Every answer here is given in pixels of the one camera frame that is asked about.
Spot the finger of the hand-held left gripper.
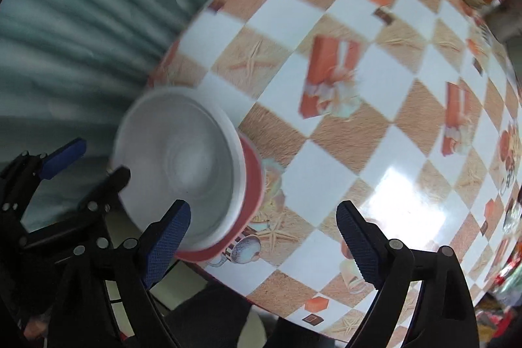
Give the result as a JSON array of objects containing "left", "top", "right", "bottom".
[
  {"left": 18, "top": 166, "right": 132, "bottom": 251},
  {"left": 0, "top": 137, "right": 87, "bottom": 218}
]

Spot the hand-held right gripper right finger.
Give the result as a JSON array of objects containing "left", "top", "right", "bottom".
[{"left": 335, "top": 200, "right": 480, "bottom": 348}]

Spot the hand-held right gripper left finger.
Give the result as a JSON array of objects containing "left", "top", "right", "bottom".
[{"left": 47, "top": 200, "right": 192, "bottom": 348}]

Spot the white paper bowl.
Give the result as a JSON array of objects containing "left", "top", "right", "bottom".
[{"left": 111, "top": 86, "right": 247, "bottom": 251}]

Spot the teal curtain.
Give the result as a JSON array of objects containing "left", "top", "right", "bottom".
[{"left": 0, "top": 0, "right": 302, "bottom": 235}]

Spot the pile of colourful packets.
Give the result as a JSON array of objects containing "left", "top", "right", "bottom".
[{"left": 475, "top": 246, "right": 522, "bottom": 348}]

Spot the checkered printed tablecloth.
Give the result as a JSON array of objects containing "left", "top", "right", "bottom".
[{"left": 147, "top": 0, "right": 522, "bottom": 342}]

